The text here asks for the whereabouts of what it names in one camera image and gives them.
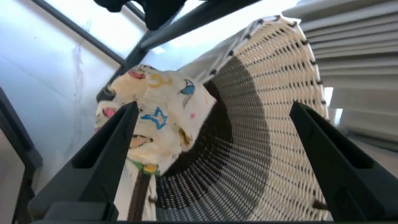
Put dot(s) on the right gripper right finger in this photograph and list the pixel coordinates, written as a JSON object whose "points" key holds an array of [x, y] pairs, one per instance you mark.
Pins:
{"points": [[357, 193]]}

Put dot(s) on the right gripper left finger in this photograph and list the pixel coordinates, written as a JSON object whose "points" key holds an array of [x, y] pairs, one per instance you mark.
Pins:
{"points": [[99, 177]]}

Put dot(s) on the cream printed garment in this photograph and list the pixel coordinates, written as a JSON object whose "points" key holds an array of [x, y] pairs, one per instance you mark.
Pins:
{"points": [[168, 102]]}

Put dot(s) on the white laundry basket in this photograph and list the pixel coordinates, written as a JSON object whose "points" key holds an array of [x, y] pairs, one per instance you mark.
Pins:
{"points": [[280, 93]]}

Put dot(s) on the black clothes rack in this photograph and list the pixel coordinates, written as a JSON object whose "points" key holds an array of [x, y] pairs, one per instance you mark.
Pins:
{"points": [[192, 21]]}

